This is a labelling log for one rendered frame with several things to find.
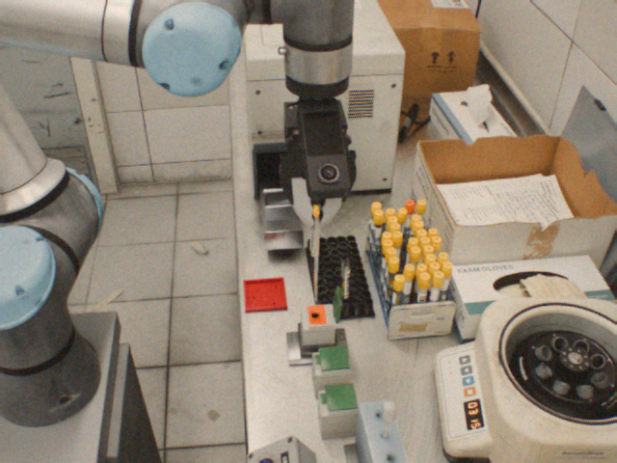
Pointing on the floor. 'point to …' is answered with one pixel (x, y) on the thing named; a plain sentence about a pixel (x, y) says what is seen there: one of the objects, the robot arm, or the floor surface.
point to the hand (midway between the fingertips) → (316, 224)
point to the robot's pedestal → (129, 417)
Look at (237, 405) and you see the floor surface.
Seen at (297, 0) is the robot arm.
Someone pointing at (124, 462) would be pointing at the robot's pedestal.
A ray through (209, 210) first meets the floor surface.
